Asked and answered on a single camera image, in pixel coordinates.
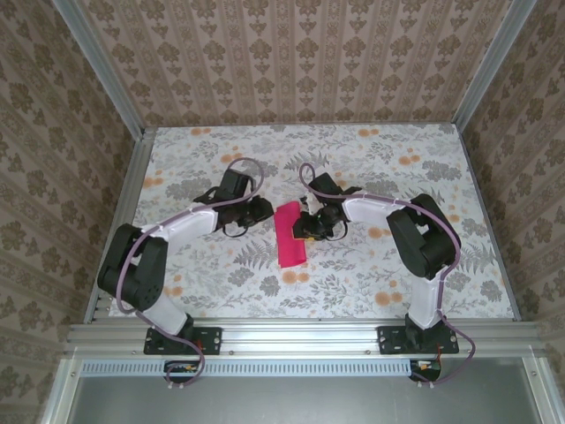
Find left aluminium corner post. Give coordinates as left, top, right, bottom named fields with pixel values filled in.
left=51, top=0, right=147, bottom=137

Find left aluminium side rail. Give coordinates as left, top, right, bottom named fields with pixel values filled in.
left=83, top=126, right=156, bottom=324

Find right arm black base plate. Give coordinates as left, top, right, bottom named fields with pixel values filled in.
left=378, top=325, right=460, bottom=356

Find right aluminium side rail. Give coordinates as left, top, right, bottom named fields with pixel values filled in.
left=454, top=123, right=523, bottom=322

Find floral table cover sheet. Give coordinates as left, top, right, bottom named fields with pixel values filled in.
left=108, top=125, right=516, bottom=320

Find slotted grey cable duct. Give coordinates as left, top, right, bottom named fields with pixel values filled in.
left=81, top=360, right=418, bottom=377

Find right aluminium corner post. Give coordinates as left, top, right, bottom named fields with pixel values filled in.
left=449, top=0, right=540, bottom=130

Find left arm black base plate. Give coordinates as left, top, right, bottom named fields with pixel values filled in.
left=144, top=325, right=222, bottom=356

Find aluminium side rail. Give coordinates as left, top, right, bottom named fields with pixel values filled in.
left=454, top=123, right=523, bottom=322
left=83, top=126, right=156, bottom=324

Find pink paper sheet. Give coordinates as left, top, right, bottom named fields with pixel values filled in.
left=273, top=199, right=309, bottom=269

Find aluminium cross rail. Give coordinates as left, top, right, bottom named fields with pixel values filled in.
left=64, top=321, right=546, bottom=360

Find grey metal panel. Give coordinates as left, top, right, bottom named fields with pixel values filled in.
left=65, top=375, right=553, bottom=424

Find aluminium corner post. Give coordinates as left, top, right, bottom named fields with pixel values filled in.
left=449, top=0, right=540, bottom=130
left=51, top=0, right=147, bottom=137

